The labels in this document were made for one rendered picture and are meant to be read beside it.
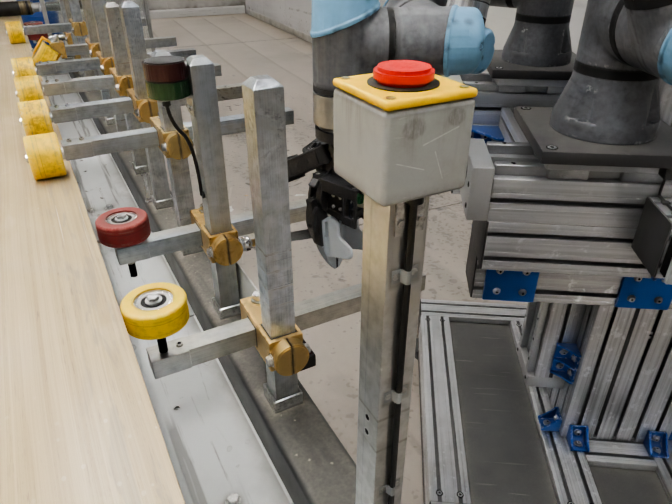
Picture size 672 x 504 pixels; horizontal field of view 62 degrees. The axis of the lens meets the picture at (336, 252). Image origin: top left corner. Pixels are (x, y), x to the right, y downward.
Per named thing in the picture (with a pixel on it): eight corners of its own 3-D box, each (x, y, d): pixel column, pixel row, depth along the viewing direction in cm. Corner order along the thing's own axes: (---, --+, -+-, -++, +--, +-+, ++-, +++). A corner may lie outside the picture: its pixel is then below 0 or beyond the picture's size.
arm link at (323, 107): (299, 91, 66) (344, 78, 72) (300, 128, 69) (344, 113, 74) (347, 102, 62) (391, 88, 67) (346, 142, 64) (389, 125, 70)
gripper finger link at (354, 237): (360, 278, 78) (362, 220, 73) (329, 263, 81) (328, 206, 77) (374, 269, 80) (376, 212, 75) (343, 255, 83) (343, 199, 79)
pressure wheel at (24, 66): (38, 80, 157) (40, 89, 164) (30, 52, 157) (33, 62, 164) (14, 82, 155) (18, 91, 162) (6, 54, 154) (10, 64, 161)
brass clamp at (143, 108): (153, 106, 137) (149, 85, 134) (166, 121, 126) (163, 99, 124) (127, 110, 134) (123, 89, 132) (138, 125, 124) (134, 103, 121)
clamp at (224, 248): (219, 228, 104) (216, 203, 101) (244, 262, 93) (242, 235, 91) (189, 235, 101) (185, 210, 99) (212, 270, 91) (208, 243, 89)
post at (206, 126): (236, 316, 106) (206, 52, 81) (242, 326, 103) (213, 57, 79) (218, 321, 104) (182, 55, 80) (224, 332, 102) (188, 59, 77)
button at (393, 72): (410, 81, 39) (412, 56, 39) (445, 95, 36) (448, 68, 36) (361, 88, 38) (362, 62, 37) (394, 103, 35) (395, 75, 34)
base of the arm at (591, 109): (635, 114, 91) (652, 51, 86) (673, 146, 78) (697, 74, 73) (540, 112, 93) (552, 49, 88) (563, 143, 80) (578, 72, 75)
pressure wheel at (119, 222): (152, 258, 99) (141, 200, 93) (163, 280, 93) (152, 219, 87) (105, 270, 96) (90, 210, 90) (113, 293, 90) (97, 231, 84)
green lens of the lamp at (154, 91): (184, 87, 83) (182, 72, 82) (195, 97, 79) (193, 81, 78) (143, 92, 81) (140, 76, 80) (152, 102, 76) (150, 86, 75)
